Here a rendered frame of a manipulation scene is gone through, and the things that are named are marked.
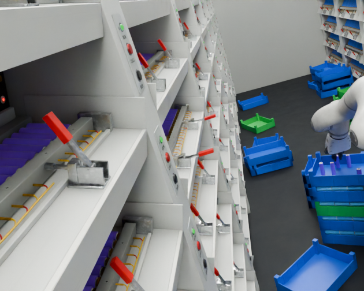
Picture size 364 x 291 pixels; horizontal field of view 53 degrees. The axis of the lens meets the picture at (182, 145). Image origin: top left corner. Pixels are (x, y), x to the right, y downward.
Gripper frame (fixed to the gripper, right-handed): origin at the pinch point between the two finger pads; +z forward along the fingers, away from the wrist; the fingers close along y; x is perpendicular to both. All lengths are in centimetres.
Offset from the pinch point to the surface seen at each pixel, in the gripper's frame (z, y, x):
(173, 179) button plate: -94, -62, -67
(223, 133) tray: 1, -47, 38
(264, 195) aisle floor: 57, -32, 29
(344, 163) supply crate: 6.7, 3.5, -0.2
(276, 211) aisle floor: 48, -30, 10
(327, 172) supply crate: 5.9, -5.7, -3.4
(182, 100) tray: -64, -60, -8
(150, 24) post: -88, -62, 4
